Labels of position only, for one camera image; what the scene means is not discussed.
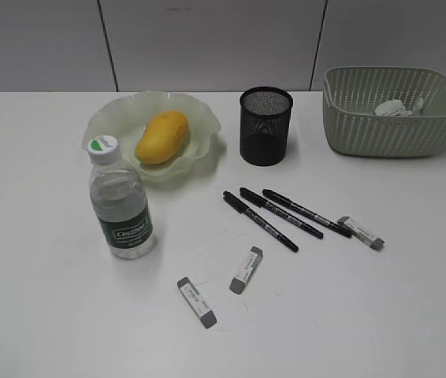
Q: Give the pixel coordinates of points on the black marker pen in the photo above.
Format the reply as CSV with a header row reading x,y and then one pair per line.
x,y
287,202
261,202
241,207

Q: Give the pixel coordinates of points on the yellow mango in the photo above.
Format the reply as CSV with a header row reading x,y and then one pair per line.
x,y
162,138

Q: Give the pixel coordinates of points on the white grey eraser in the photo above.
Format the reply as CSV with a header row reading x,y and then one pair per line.
x,y
246,270
197,302
363,234

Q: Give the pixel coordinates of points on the clear plastic water bottle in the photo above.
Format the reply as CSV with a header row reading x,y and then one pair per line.
x,y
119,201

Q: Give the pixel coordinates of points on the white grey eraser front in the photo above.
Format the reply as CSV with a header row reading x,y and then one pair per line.
x,y
197,302

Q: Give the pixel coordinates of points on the white waste paper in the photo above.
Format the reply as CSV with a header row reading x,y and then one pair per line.
x,y
396,108

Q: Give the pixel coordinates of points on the black mesh pen holder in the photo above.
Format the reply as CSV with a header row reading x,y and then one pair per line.
x,y
265,114

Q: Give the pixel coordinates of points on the translucent green wavy plate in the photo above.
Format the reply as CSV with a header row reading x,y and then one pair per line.
x,y
126,118

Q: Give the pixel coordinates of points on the green woven plastic basket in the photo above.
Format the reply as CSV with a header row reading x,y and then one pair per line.
x,y
352,93

